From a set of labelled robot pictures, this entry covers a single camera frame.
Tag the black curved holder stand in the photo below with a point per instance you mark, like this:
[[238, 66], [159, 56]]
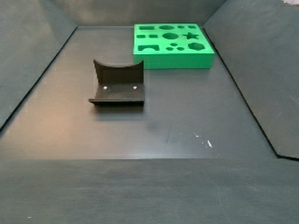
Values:
[[120, 83]]

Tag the green shape sorter block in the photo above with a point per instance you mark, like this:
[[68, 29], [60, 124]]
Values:
[[171, 46]]

